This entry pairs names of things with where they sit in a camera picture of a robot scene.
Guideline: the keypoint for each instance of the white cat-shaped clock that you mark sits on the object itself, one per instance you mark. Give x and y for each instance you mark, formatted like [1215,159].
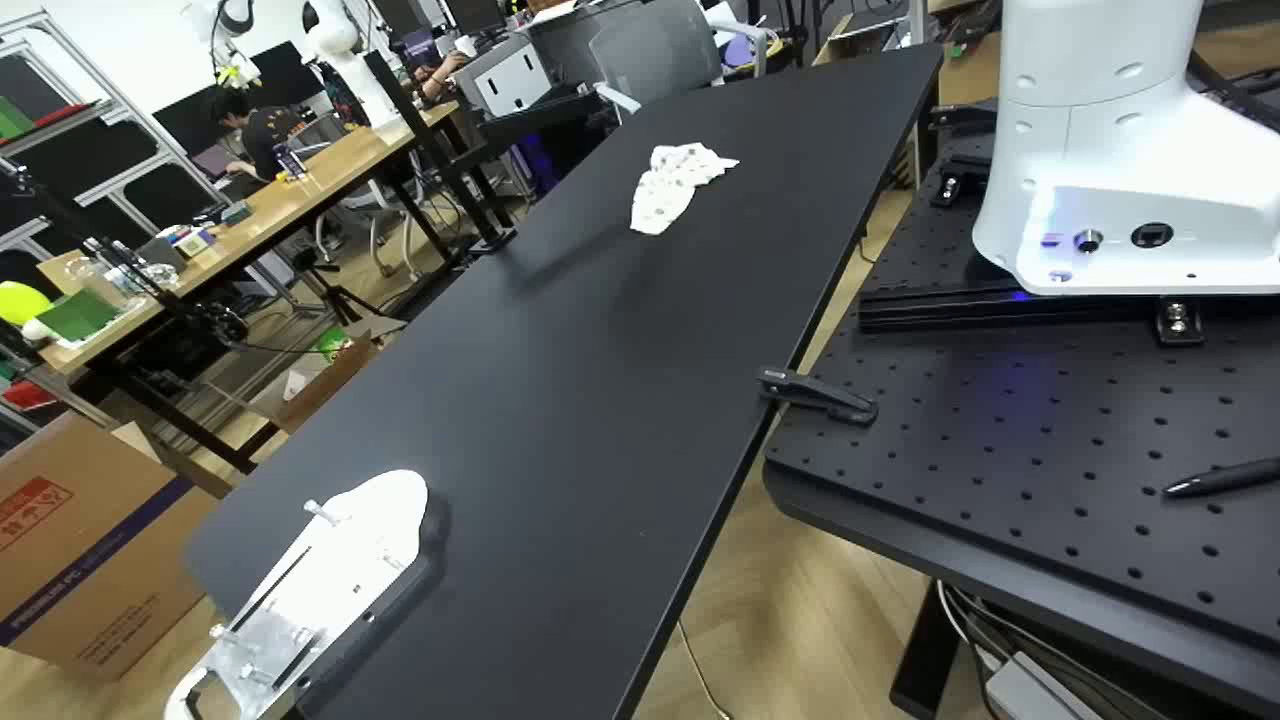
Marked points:
[670,187]

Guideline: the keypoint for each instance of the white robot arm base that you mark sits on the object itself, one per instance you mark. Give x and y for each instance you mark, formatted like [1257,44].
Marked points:
[1115,175]

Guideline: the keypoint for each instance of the grey office chair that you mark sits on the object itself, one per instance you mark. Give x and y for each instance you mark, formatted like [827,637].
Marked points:
[625,53]

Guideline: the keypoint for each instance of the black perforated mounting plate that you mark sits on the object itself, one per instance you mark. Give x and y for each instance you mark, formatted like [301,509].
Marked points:
[1026,465]

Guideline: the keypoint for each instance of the seated person in black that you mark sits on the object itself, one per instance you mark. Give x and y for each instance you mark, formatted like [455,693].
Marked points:
[258,135]

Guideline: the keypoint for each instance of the grey power adapter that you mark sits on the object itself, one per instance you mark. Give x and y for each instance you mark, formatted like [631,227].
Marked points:
[1020,689]

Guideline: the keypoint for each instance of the wooden workbench with clutter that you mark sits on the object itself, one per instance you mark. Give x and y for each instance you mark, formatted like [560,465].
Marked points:
[273,215]

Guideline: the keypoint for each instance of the green cutting mat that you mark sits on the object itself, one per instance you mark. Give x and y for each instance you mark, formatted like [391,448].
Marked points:
[79,318]

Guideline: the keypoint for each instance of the brown cardboard box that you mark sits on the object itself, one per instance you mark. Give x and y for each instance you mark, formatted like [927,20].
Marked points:
[93,550]

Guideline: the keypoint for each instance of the black pen on plate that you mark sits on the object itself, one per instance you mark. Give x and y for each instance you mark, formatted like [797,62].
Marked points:
[1225,479]

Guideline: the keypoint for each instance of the black clamp lever handle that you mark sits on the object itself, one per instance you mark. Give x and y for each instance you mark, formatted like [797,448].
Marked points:
[816,396]

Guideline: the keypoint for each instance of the black aluminium rail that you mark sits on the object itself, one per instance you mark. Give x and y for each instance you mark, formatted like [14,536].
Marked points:
[1007,306]

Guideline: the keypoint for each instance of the metal frame shelf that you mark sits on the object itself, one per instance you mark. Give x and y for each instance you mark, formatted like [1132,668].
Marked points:
[86,143]

